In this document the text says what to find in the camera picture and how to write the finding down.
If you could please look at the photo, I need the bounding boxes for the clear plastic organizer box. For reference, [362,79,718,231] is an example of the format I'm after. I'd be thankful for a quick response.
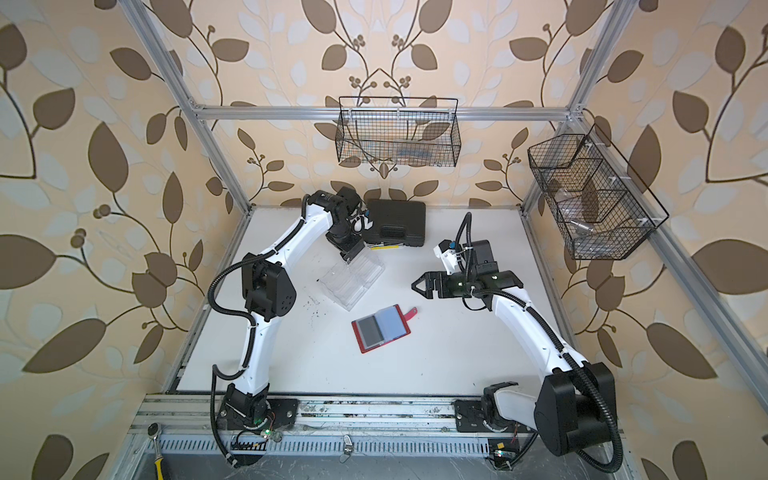
[319,247,385,311]

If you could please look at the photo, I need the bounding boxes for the red leather card holder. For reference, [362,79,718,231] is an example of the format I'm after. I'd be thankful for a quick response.
[351,305,418,354]

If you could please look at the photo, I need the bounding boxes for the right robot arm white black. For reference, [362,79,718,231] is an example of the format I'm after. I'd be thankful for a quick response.
[411,271,623,473]

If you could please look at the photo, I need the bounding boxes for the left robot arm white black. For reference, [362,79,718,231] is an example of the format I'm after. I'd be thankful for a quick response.
[207,187,364,425]

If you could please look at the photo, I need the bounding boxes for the black plastic tool case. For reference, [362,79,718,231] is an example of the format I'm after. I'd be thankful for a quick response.
[363,200,426,247]

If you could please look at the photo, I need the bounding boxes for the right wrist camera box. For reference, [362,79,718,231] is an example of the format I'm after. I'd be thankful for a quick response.
[469,240,499,277]

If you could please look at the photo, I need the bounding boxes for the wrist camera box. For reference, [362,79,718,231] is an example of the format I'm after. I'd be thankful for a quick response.
[335,187,363,219]
[469,240,499,277]

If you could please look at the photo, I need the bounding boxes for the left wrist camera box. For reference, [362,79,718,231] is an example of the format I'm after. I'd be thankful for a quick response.
[335,187,363,219]

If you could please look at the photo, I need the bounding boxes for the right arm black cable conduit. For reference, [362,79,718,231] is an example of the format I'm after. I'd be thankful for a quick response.
[454,211,624,474]

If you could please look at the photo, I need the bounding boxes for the black wire basket back wall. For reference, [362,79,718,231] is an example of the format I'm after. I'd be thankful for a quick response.
[334,95,462,167]

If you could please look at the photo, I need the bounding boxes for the black wire basket wall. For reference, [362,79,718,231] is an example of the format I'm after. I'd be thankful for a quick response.
[334,95,462,167]
[527,125,669,261]

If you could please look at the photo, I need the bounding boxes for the black wire basket right wall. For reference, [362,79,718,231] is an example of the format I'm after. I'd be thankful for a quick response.
[527,125,669,261]

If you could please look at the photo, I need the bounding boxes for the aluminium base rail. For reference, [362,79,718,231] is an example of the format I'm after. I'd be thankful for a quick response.
[107,392,637,480]

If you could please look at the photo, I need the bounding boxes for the yellow handled ratchet tool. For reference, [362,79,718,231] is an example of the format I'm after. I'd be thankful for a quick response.
[147,422,166,480]

